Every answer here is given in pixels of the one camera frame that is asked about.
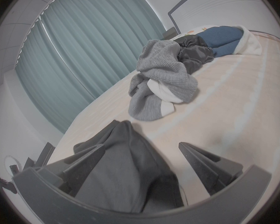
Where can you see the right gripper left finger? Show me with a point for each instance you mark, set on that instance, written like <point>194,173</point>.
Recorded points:
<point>79,167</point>

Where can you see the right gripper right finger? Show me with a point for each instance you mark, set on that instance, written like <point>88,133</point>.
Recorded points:
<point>207,169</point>

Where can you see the black T-shirt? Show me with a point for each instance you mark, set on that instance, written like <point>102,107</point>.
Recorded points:
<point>126,171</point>

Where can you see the bed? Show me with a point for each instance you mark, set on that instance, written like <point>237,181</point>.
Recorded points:
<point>224,101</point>

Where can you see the black chest of drawers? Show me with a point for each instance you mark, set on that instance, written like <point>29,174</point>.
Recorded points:
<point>46,153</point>

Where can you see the dark dressing table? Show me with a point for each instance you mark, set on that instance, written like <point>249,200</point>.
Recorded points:
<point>29,163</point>

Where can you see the round mirror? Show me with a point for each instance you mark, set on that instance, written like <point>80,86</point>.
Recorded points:
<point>11,160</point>

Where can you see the blue-green curtain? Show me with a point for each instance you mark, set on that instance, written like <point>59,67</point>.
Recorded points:
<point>102,31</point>
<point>51,78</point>

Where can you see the grey knit garment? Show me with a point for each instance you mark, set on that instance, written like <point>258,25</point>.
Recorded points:
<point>163,71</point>

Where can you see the black shiny garment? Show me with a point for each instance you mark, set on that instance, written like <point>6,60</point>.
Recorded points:
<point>196,55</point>

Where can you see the dark blue garment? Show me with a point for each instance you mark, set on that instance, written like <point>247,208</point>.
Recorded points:
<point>221,40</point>

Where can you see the white garment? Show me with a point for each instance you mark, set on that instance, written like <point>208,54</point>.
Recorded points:
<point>249,43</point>

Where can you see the white printed pillow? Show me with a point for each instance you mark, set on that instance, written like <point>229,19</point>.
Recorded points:
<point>193,33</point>

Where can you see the grey bedside table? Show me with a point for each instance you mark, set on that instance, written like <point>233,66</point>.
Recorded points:
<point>170,33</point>

